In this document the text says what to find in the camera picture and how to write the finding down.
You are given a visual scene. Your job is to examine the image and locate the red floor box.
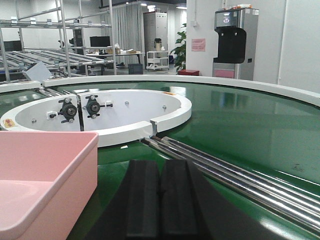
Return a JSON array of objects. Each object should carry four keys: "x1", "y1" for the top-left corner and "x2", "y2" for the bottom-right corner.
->
[{"x1": 177, "y1": 69, "x2": 200, "y2": 76}]

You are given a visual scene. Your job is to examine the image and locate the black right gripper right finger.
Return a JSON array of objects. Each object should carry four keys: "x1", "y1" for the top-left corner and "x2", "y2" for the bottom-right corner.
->
[{"x1": 160, "y1": 159, "x2": 282, "y2": 240}]

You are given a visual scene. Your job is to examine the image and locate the pink plastic bin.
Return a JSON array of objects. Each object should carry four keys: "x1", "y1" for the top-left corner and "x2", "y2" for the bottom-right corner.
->
[{"x1": 0, "y1": 131, "x2": 98, "y2": 240}]

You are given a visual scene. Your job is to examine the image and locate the white utility cart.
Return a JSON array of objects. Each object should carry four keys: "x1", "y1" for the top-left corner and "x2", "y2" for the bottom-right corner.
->
[{"x1": 146, "y1": 50, "x2": 169, "y2": 71}]

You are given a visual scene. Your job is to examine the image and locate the metal roller rack shelf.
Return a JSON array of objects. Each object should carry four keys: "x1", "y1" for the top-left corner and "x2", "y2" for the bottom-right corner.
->
[{"x1": 0, "y1": 0, "x2": 113, "y2": 83}]

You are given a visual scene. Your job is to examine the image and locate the white inner conveyor ring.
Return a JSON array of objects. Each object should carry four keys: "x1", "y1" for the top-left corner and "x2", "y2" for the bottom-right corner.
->
[{"x1": 0, "y1": 88, "x2": 193, "y2": 148}]

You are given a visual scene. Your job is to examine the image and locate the office desk with monitor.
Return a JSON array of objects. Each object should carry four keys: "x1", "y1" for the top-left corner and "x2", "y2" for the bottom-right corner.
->
[{"x1": 86, "y1": 36, "x2": 145, "y2": 64}]

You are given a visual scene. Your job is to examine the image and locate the pink wall notice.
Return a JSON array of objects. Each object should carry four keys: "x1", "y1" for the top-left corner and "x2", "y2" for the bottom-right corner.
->
[{"x1": 191, "y1": 38, "x2": 206, "y2": 52}]

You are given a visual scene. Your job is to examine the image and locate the grey electrical cabinet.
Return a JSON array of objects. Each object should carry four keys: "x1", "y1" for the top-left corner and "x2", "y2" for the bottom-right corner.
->
[{"x1": 142, "y1": 11, "x2": 169, "y2": 66}]

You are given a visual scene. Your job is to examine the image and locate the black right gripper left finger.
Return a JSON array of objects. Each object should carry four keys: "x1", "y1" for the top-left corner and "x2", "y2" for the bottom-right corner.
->
[{"x1": 84, "y1": 160, "x2": 160, "y2": 240}]

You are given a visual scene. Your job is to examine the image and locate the white outer conveyor rim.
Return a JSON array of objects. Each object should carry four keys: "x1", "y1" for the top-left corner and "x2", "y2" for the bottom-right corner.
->
[{"x1": 0, "y1": 74, "x2": 320, "y2": 106}]

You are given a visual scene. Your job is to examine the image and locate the silver black water dispenser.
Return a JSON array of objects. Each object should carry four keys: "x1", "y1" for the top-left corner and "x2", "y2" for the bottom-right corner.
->
[{"x1": 212, "y1": 7, "x2": 259, "y2": 81}]

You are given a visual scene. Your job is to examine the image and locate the steel conveyor rollers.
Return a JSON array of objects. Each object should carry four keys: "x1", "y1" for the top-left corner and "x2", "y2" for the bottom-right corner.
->
[{"x1": 141, "y1": 136, "x2": 320, "y2": 235}]

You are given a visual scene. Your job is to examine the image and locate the green potted plant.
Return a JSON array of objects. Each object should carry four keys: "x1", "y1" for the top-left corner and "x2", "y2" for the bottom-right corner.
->
[{"x1": 170, "y1": 23, "x2": 187, "y2": 72}]

